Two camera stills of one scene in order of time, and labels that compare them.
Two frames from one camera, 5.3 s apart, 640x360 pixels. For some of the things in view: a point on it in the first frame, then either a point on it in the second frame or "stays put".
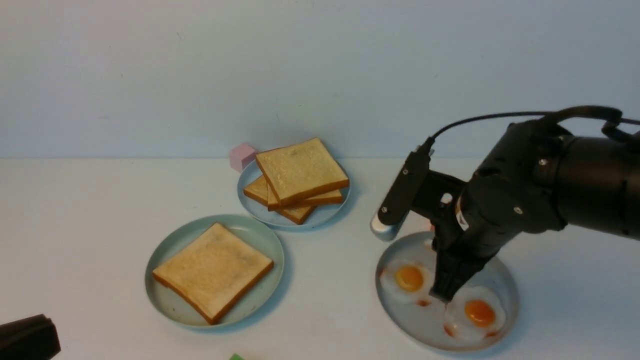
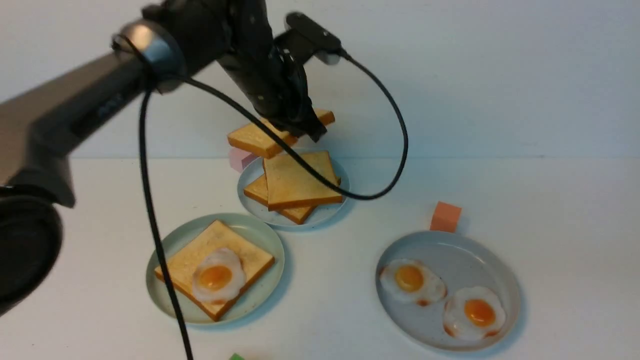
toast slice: [301, 170] -> [251, 138]
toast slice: [258, 190] stays put
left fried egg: [408, 280] stays put
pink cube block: [241, 156] stays put
